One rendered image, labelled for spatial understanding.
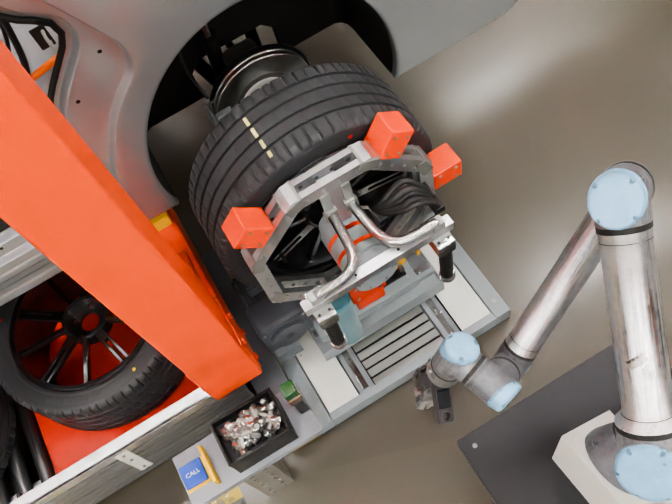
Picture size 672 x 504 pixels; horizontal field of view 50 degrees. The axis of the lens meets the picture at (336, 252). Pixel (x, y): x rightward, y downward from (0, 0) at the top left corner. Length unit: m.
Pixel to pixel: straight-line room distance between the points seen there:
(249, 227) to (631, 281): 0.84
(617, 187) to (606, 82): 1.75
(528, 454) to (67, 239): 1.48
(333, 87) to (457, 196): 1.24
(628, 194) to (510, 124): 1.62
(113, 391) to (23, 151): 1.30
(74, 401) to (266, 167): 1.07
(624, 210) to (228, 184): 0.90
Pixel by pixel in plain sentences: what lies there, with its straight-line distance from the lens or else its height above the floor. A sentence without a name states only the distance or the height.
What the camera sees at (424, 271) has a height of 0.17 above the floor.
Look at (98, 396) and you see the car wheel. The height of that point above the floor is 0.50.
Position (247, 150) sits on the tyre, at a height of 1.15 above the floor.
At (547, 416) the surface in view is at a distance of 2.32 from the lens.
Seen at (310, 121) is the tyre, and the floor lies 1.17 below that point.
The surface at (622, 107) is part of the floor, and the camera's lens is 3.24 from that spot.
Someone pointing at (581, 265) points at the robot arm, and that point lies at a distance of 1.81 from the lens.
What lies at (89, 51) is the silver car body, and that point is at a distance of 1.83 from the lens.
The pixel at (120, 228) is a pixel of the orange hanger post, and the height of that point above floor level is 1.45.
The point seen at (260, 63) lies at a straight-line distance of 2.17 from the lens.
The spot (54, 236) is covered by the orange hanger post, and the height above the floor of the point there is 1.52.
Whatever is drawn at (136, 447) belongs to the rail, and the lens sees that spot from 2.48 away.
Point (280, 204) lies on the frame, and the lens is 1.73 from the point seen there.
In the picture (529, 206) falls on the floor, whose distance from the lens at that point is 2.94.
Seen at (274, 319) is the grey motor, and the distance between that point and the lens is 2.38.
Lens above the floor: 2.55
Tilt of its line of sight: 61 degrees down
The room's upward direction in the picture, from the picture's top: 21 degrees counter-clockwise
